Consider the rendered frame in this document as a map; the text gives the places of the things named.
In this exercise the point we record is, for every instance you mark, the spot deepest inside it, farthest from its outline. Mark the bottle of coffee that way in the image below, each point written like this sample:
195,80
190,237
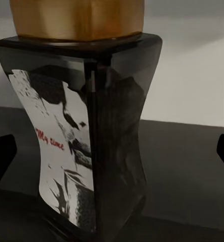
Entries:
82,70

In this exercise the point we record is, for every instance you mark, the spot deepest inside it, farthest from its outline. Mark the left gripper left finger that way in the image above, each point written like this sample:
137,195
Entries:
8,150

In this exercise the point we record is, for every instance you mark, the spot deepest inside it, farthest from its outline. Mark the shelf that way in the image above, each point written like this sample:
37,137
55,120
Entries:
184,201

